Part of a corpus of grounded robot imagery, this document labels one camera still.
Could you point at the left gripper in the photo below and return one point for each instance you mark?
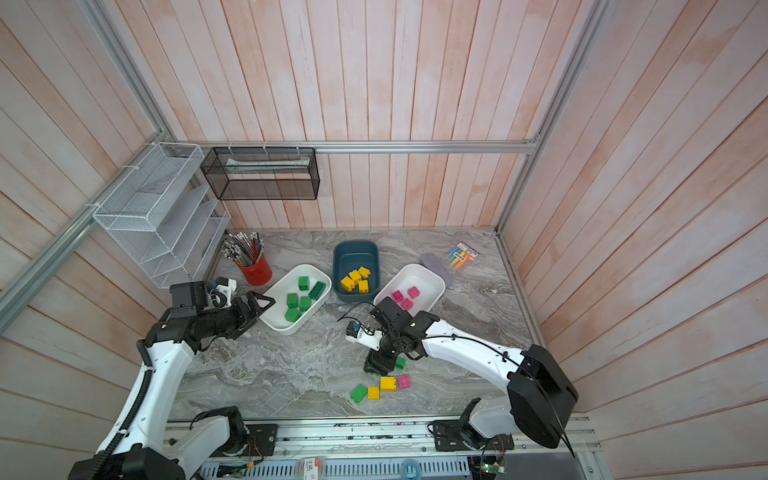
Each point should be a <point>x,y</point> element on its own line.
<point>245,318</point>

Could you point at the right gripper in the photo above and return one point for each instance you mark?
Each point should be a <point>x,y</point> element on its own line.
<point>378,361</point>

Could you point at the small yellow brick front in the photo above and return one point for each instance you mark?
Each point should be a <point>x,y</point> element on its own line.
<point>373,392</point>

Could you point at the green brick front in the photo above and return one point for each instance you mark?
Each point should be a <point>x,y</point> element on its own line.
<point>358,393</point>

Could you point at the long dark green brick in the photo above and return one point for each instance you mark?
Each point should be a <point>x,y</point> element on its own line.
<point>317,290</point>

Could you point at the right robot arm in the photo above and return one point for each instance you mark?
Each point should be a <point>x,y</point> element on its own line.
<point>538,398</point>

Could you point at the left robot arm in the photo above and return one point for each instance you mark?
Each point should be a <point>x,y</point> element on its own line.
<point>134,448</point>

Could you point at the red pencil cup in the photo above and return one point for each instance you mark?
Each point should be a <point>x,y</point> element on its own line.
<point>258,274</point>

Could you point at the left white plastic bin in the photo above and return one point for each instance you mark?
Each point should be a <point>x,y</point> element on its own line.
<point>273,316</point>

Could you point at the white plastic bin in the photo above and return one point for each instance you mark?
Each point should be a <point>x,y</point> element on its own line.
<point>273,316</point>
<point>430,285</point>

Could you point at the bundle of pencils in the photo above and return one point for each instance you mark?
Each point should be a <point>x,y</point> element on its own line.
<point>244,249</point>

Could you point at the right white plastic bin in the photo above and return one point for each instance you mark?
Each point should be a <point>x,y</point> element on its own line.
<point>430,285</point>

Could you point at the teal plastic bin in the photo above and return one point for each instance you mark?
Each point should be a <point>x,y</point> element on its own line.
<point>351,255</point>

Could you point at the colourful crayon pack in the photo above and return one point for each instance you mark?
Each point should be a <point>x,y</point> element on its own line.
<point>460,255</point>

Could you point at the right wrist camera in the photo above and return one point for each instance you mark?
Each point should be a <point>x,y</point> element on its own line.
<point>357,332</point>

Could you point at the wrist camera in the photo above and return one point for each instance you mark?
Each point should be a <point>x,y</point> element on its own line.
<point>357,332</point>
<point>220,292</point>

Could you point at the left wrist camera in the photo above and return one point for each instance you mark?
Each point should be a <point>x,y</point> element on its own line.
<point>220,292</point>

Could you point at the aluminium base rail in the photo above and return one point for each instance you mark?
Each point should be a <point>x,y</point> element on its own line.
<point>391,448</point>

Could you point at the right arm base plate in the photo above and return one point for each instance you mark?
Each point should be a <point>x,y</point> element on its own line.
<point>458,435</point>

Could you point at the white wire mesh shelf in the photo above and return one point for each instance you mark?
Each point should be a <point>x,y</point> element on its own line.
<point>169,228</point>

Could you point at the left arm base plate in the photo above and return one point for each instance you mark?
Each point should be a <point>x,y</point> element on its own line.
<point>261,440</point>

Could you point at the black mesh wall basket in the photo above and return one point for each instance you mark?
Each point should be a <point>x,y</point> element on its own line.
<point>262,173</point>

